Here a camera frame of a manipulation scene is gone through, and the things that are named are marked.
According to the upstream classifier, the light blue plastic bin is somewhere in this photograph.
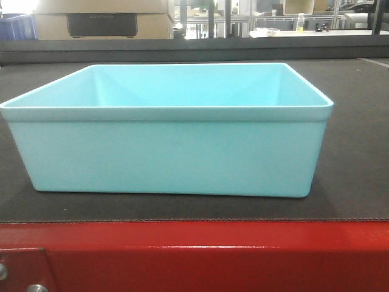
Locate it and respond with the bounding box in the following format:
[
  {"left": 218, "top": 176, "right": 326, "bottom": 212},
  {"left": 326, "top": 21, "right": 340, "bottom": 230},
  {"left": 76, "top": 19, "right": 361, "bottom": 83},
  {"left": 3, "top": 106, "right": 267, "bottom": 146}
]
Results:
[{"left": 1, "top": 63, "right": 334, "bottom": 198}]

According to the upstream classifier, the black conveyor belt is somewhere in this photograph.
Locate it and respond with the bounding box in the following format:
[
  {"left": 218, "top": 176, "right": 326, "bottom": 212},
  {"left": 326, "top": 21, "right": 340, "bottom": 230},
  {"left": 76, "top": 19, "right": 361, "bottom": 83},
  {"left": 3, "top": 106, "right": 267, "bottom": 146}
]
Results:
[{"left": 1, "top": 35, "right": 388, "bottom": 223}]

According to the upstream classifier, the white background table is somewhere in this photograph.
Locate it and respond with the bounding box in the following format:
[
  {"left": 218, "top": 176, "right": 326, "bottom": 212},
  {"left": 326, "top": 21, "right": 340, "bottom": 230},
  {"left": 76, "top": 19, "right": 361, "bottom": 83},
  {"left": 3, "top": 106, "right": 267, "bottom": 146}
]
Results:
[{"left": 249, "top": 28, "right": 372, "bottom": 38}]

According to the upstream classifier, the yellow liquid bottle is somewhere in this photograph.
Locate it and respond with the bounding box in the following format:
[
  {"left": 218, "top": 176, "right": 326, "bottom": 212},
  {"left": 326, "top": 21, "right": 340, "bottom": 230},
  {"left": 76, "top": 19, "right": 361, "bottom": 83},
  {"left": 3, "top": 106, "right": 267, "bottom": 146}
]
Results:
[{"left": 296, "top": 12, "right": 305, "bottom": 33}]

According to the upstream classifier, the blue crate in background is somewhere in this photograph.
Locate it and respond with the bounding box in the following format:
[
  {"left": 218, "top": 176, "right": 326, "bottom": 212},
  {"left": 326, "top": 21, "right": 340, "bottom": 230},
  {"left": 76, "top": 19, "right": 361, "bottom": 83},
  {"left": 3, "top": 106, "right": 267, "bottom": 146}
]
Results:
[{"left": 1, "top": 13, "right": 38, "bottom": 41}]

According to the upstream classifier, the red conveyor frame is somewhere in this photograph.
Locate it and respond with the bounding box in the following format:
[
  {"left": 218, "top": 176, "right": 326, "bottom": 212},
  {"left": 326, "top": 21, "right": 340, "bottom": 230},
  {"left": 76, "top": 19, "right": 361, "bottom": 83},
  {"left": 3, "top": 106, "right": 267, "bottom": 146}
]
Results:
[{"left": 1, "top": 221, "right": 388, "bottom": 291}]

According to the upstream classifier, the cardboard box with handle hole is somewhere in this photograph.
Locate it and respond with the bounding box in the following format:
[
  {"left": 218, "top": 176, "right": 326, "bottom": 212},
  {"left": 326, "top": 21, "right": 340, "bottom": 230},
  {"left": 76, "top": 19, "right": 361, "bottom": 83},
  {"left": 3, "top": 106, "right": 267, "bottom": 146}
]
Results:
[{"left": 33, "top": 0, "right": 175, "bottom": 40}]

